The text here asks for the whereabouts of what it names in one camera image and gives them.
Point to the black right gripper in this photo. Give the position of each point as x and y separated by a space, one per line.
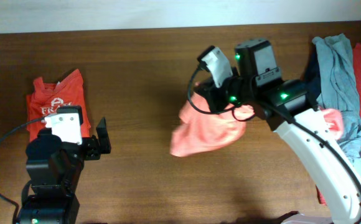
211 93

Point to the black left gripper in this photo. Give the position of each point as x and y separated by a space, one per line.
93 144

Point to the salmon pink t-shirt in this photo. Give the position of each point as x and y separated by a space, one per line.
199 132

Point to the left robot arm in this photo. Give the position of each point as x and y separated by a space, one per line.
55 160

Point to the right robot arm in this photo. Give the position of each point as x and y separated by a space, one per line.
291 112

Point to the folded red t-shirt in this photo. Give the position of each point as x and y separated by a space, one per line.
48 97

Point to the navy blue garment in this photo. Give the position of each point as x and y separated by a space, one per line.
312 77

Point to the grey t-shirt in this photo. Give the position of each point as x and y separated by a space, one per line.
339 91

